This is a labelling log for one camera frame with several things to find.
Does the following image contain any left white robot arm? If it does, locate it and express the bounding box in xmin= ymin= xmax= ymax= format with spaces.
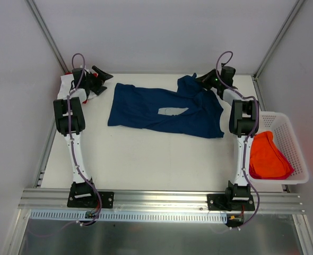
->
xmin=53 ymin=65 xmax=114 ymax=212

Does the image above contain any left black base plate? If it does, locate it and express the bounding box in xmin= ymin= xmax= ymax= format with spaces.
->
xmin=67 ymin=191 xmax=114 ymax=209

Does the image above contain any left aluminium frame post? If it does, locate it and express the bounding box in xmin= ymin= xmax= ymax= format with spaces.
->
xmin=25 ymin=0 xmax=68 ymax=73

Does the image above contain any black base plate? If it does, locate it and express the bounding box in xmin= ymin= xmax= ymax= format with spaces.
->
xmin=206 ymin=194 xmax=255 ymax=211
xmin=67 ymin=191 xmax=114 ymax=209

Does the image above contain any blue printed t shirt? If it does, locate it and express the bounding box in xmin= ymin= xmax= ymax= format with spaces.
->
xmin=108 ymin=74 xmax=224 ymax=139

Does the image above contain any orange t shirt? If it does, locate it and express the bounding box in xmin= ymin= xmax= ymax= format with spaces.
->
xmin=249 ymin=131 xmax=294 ymax=180

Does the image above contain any folded white t shirt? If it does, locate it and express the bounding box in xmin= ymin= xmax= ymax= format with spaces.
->
xmin=57 ymin=73 xmax=97 ymax=103

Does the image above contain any aluminium frame post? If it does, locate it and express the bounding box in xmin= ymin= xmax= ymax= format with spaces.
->
xmin=253 ymin=0 xmax=306 ymax=81
xmin=25 ymin=0 xmax=68 ymax=73

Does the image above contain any right aluminium frame post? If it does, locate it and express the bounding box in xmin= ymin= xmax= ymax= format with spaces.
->
xmin=253 ymin=0 xmax=306 ymax=81

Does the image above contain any folded red t shirt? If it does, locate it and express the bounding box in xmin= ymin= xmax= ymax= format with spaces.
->
xmin=61 ymin=73 xmax=88 ymax=104

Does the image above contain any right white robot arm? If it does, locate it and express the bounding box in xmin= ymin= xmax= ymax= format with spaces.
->
xmin=196 ymin=66 xmax=259 ymax=211

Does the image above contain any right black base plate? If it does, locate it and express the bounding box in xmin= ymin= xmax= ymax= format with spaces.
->
xmin=206 ymin=194 xmax=255 ymax=211

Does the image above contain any white slotted cable duct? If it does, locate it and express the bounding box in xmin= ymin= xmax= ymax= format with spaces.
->
xmin=29 ymin=209 xmax=228 ymax=224

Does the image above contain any white plastic basket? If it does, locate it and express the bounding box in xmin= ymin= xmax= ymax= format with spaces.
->
xmin=249 ymin=111 xmax=309 ymax=185

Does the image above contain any aluminium mounting rail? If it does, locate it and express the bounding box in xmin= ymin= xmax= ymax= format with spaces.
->
xmin=18 ymin=188 xmax=306 ymax=215

